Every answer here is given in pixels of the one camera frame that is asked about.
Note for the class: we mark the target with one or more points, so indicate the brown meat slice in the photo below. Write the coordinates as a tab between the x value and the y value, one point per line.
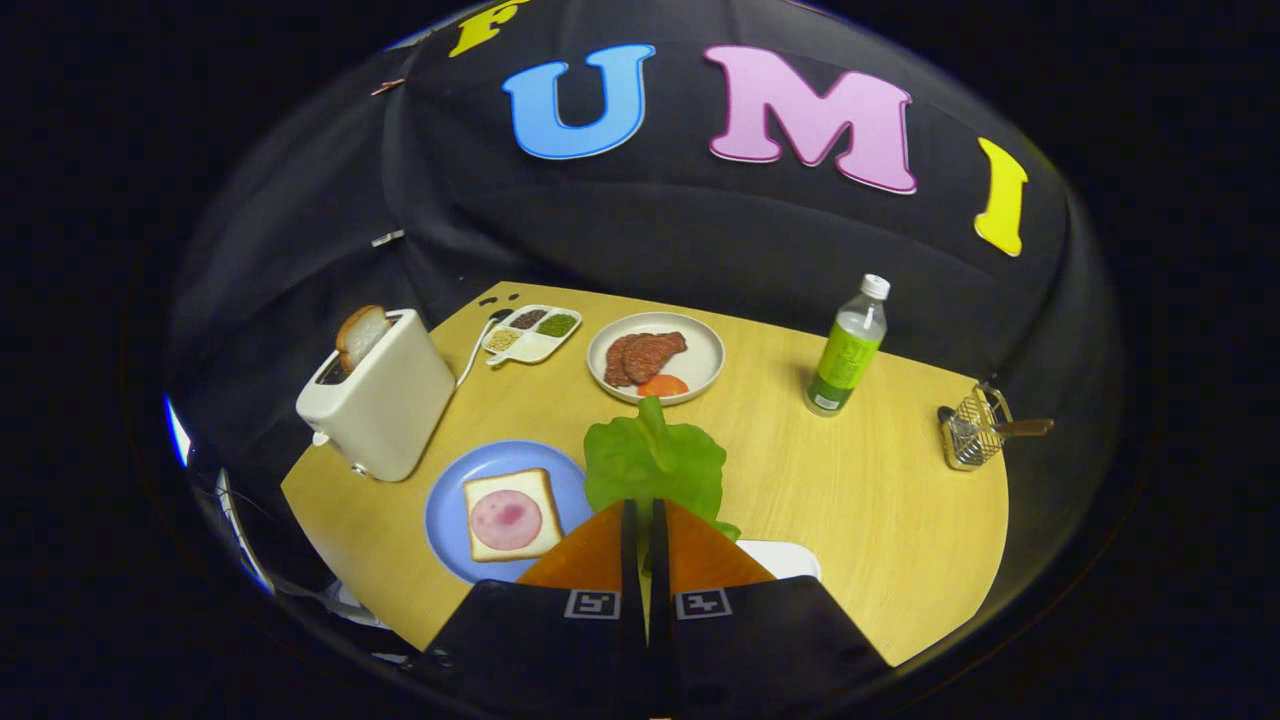
655	352
618	362

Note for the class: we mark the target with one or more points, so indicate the pile of green beans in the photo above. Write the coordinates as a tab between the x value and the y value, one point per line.
557	324

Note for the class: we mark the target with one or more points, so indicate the orange tomato slice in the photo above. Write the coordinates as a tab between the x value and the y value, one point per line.
663	386

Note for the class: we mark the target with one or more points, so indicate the black backdrop cloth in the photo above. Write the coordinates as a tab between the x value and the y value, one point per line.
700	240

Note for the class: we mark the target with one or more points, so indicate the round beige plate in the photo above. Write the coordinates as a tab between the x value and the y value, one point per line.
700	365

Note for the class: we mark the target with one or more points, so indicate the pile of yellow beans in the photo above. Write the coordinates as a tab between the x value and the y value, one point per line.
502	340

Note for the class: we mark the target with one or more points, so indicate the pink clip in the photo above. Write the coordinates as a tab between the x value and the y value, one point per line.
388	87

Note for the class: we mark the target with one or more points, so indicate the toasted bread slice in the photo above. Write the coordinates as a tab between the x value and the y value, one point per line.
360	335

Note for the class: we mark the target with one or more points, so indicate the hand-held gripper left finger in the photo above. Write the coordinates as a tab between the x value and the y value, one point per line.
630	560

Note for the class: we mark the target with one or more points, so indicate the white clip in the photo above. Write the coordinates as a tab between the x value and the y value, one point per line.
388	238

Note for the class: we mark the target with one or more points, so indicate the white divided dish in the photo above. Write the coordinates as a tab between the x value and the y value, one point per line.
535	348

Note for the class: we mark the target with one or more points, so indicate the white toaster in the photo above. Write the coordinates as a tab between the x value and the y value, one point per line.
395	400

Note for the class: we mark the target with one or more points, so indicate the pink ham slice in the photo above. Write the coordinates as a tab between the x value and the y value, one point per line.
505	520

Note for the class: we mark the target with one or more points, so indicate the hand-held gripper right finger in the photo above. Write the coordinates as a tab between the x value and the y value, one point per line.
659	560

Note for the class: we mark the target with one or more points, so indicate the white curved frame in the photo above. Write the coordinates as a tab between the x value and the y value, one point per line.
240	535

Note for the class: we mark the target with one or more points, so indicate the pile of brown beans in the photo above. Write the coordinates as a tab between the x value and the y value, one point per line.
528	318

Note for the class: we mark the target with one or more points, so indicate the blue round plate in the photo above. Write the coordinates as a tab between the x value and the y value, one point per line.
450	510

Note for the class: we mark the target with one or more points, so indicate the green label plastic bottle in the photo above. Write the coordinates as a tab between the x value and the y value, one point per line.
845	360

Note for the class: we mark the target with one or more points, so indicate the green lettuce leaf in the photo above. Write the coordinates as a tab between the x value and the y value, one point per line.
650	465

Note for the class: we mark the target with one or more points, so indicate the white square plate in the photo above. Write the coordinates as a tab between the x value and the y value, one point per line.
790	558

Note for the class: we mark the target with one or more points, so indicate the white object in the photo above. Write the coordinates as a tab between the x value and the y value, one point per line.
355	600

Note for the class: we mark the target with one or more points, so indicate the white bread slice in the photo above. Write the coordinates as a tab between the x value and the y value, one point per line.
532	482

